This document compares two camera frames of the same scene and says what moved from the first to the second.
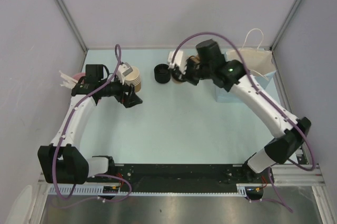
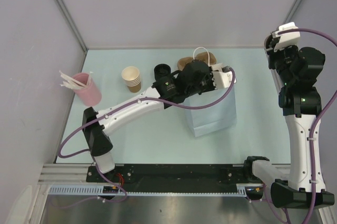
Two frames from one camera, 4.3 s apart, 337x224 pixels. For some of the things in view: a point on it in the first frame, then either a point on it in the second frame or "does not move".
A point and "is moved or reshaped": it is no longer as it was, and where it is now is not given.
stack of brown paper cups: [134, 78] does not move
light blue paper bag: [258, 62] to [205, 120]
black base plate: [179, 175] does not move
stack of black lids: [162, 73] does not move
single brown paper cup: [177, 81] is moved or reshaped
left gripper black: [130, 99] to [211, 85]
